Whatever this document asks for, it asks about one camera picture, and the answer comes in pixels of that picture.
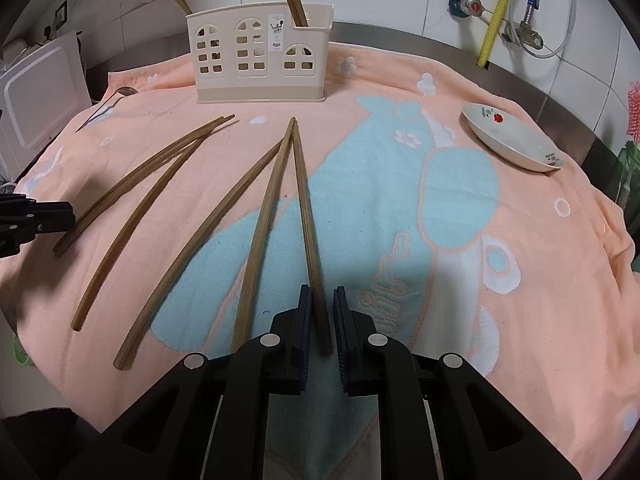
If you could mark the chrome angle valve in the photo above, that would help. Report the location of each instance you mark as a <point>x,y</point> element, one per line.
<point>522,34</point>

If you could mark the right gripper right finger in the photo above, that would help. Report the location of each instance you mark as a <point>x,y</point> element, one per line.
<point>372,364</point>

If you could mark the pink brush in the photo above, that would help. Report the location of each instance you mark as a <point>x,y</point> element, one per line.
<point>633,98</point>

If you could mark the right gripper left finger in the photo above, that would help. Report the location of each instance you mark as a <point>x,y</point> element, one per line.
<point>238,389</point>

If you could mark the cream plastic utensil holder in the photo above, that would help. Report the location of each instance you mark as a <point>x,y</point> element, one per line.
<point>255,53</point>

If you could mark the angle valve red knob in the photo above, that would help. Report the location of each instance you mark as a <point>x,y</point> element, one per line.
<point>466,8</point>

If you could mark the wall power socket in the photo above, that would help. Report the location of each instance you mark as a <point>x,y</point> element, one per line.
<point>60,18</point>

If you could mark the metal spoon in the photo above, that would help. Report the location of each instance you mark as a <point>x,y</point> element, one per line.
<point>109,102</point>

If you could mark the peach blue patterned towel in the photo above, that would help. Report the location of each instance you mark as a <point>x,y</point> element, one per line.
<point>445,245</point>

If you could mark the white floral ceramic dish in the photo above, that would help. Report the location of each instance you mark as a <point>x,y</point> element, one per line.
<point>512,139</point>

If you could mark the white microwave oven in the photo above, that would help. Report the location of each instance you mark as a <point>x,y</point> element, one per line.
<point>39,96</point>

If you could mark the green plastic basket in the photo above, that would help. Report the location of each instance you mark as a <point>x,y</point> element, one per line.
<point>21,357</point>

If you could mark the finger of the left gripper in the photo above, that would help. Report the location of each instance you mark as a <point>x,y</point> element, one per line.
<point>23,218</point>

